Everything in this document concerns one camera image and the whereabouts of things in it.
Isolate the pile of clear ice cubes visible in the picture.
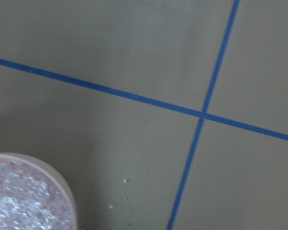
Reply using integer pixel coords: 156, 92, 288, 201
0, 161, 70, 230

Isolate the pink bowl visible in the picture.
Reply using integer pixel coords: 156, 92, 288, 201
0, 153, 77, 230

